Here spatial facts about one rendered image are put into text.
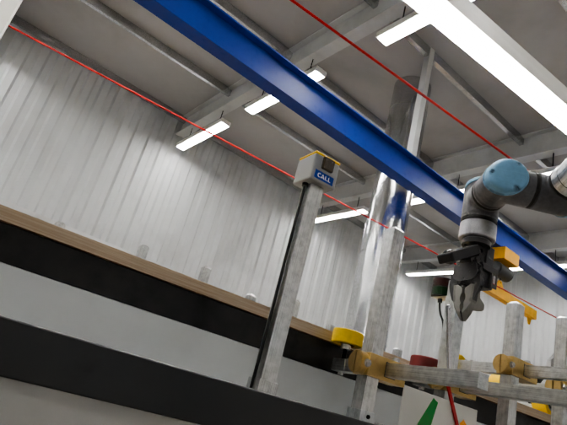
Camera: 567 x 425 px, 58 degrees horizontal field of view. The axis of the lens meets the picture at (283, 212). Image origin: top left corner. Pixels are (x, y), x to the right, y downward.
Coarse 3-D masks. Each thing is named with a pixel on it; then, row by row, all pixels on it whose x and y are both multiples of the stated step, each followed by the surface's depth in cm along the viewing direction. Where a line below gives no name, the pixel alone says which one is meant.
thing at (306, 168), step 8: (320, 152) 113; (304, 160) 116; (312, 160) 112; (320, 160) 113; (304, 168) 114; (312, 168) 111; (320, 168) 112; (336, 168) 115; (296, 176) 116; (304, 176) 113; (312, 176) 111; (336, 176) 114; (296, 184) 115; (304, 184) 113; (320, 184) 112
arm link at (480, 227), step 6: (462, 222) 131; (468, 222) 129; (474, 222) 128; (480, 222) 128; (486, 222) 128; (492, 222) 128; (462, 228) 130; (468, 228) 128; (474, 228) 128; (480, 228) 127; (486, 228) 127; (492, 228) 128; (462, 234) 130; (468, 234) 128; (474, 234) 128; (480, 234) 127; (486, 234) 126; (492, 234) 127; (492, 240) 128
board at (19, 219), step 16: (0, 208) 97; (16, 224) 98; (32, 224) 99; (48, 224) 101; (64, 240) 102; (80, 240) 104; (112, 256) 107; (128, 256) 108; (144, 272) 110; (160, 272) 111; (176, 272) 113; (192, 288) 115; (208, 288) 117; (240, 304) 121; (256, 304) 123; (304, 320) 129; (320, 336) 131; (384, 352) 142; (496, 400) 163; (544, 416) 175
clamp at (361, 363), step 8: (352, 352) 114; (360, 352) 112; (368, 352) 113; (352, 360) 113; (360, 360) 111; (368, 360) 110; (376, 360) 112; (384, 360) 114; (392, 360) 115; (352, 368) 112; (360, 368) 110; (368, 368) 111; (376, 368) 112; (384, 368) 113; (376, 376) 112; (384, 376) 113; (392, 384) 114; (400, 384) 115
